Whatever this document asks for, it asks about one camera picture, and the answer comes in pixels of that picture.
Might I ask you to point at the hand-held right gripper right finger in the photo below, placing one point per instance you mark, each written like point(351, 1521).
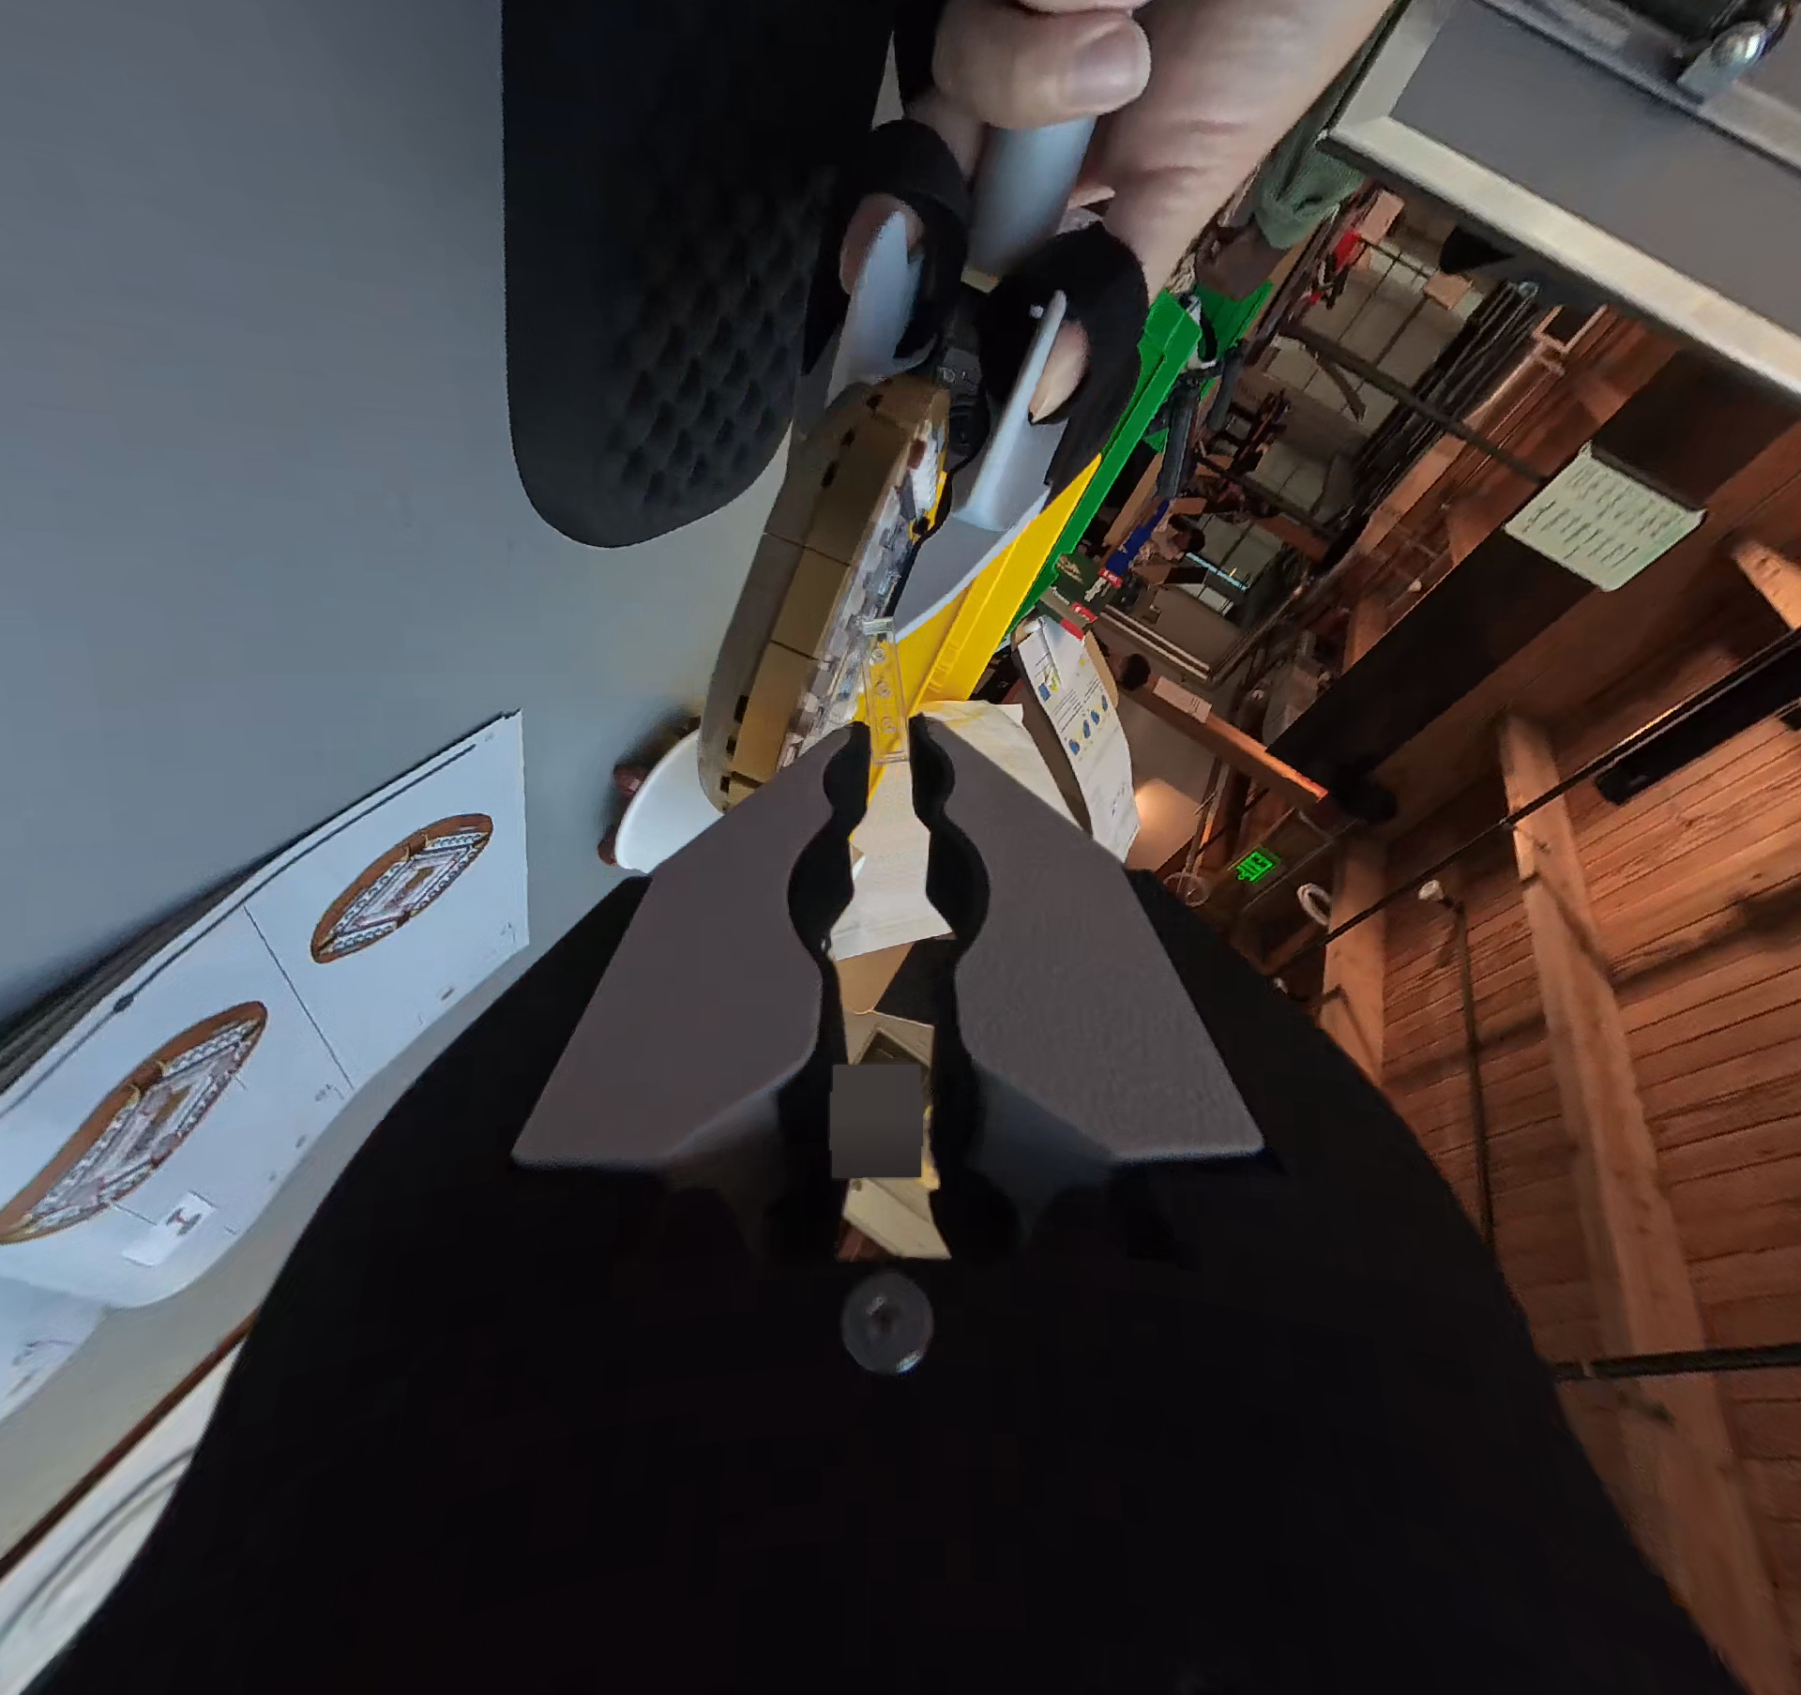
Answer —
point(1099, 1020)

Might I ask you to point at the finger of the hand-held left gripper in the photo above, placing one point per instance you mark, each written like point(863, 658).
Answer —
point(964, 569)

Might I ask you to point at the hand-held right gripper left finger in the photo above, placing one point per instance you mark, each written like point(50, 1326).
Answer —
point(677, 1020)

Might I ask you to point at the small clear lego piece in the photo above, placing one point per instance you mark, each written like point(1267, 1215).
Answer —
point(890, 695)

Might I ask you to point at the round gold lego base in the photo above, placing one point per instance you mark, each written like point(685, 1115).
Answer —
point(802, 569)

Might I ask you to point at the lego instruction booklet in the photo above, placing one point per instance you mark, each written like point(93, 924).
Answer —
point(283, 1020)

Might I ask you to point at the person's left hand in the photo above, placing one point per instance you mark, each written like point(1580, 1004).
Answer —
point(1240, 35)

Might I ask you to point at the yellow plastic bin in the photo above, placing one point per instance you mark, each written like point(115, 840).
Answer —
point(986, 639)

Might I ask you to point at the white bowl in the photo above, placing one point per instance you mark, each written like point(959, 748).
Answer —
point(669, 817)

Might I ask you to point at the printed paper leaflet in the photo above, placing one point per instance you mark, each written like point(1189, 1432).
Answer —
point(1091, 738)

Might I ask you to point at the green exit sign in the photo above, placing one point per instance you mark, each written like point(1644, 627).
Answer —
point(1261, 865)

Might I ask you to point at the cream paper bag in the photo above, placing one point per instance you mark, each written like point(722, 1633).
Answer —
point(902, 865)

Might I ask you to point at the green plastic bin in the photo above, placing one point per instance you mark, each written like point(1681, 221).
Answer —
point(1140, 373)

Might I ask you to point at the grey metal-framed desk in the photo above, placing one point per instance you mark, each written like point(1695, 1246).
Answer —
point(1549, 133)

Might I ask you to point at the pale wall sign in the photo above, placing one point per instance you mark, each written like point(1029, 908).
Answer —
point(1605, 520)

